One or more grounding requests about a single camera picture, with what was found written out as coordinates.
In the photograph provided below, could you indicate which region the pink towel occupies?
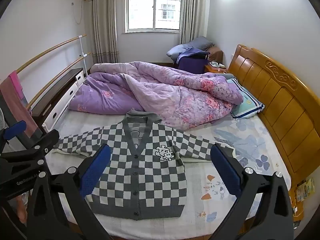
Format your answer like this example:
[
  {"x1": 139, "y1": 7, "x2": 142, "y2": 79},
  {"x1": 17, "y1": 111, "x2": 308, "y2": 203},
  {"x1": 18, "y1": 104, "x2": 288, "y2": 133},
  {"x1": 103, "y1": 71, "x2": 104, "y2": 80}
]
[{"x1": 1, "y1": 71, "x2": 38, "y2": 139}]

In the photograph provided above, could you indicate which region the light blue striped pillow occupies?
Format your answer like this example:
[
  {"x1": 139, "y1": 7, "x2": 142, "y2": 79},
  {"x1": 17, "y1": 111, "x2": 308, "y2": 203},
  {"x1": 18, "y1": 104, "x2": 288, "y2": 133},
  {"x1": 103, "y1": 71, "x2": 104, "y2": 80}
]
[{"x1": 227, "y1": 78, "x2": 265, "y2": 119}]

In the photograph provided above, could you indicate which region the purple floral quilt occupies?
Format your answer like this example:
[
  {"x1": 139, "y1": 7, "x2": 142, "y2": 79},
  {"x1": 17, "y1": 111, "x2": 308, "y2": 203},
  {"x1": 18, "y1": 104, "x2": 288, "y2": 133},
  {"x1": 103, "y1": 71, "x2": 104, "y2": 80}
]
[{"x1": 69, "y1": 61, "x2": 244, "y2": 130}]

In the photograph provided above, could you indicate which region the left grey striped curtain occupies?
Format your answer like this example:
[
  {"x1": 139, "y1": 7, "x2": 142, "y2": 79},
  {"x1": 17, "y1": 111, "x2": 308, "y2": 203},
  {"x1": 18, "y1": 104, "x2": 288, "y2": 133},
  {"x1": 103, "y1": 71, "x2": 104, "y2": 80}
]
[{"x1": 88, "y1": 0, "x2": 119, "y2": 63}]

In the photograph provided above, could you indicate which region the right grey striped curtain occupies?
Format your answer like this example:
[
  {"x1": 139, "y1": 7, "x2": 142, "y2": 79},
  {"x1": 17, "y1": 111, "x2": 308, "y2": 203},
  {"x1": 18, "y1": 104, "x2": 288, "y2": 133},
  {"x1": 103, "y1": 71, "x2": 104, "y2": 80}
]
[{"x1": 180, "y1": 0, "x2": 206, "y2": 43}]

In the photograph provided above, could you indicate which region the pile of blue bedding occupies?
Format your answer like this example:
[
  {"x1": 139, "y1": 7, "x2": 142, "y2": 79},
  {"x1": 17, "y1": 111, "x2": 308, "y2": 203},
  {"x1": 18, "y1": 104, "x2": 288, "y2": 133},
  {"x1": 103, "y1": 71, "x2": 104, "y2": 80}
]
[{"x1": 167, "y1": 36, "x2": 214, "y2": 74}]

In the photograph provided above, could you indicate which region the wooden nightstand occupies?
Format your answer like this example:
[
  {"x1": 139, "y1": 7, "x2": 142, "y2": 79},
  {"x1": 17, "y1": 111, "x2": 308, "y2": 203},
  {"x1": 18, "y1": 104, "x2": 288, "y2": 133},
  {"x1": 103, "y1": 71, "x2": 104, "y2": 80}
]
[{"x1": 204, "y1": 61, "x2": 227, "y2": 74}]

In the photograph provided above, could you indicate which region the yellow packet on floor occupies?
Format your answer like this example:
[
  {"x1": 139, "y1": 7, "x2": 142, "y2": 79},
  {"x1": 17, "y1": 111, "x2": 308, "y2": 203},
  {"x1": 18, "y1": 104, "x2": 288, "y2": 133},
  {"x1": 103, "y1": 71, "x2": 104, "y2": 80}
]
[{"x1": 296, "y1": 178, "x2": 315, "y2": 202}]

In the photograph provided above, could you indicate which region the wooden headboard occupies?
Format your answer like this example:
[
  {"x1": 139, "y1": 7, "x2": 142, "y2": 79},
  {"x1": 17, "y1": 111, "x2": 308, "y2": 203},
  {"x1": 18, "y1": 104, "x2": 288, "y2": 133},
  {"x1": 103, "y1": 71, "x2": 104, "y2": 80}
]
[{"x1": 228, "y1": 44, "x2": 319, "y2": 221}]

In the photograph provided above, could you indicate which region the white dark-topped cabinet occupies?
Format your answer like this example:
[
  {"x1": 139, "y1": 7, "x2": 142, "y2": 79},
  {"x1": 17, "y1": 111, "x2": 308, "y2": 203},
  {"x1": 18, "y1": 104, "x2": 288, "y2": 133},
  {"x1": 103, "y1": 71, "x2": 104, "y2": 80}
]
[{"x1": 32, "y1": 68, "x2": 85, "y2": 133}]

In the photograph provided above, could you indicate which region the window with white frame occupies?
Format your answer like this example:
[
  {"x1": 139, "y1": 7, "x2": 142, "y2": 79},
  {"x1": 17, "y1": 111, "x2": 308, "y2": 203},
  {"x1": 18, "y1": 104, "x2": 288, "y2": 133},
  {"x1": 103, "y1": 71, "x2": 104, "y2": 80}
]
[{"x1": 125, "y1": 0, "x2": 182, "y2": 33}]

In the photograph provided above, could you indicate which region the grey striped curtain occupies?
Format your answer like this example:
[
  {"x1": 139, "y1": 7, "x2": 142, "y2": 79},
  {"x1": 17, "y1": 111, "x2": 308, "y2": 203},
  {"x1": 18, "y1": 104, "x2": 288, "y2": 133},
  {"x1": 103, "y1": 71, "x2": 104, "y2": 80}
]
[
  {"x1": 88, "y1": 0, "x2": 119, "y2": 63},
  {"x1": 180, "y1": 0, "x2": 206, "y2": 43}
]

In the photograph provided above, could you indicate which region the lower wooden wall rail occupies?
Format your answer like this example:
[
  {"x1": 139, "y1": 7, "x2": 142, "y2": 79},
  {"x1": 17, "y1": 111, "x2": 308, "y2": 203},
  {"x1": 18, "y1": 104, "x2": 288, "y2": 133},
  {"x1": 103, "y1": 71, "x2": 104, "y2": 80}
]
[{"x1": 26, "y1": 52, "x2": 92, "y2": 110}]

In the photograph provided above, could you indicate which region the grey white checkered cardigan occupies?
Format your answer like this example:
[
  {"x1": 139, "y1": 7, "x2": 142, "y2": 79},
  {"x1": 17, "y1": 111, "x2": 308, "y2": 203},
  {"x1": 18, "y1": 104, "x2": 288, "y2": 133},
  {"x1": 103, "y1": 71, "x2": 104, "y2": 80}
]
[{"x1": 56, "y1": 114, "x2": 234, "y2": 220}]

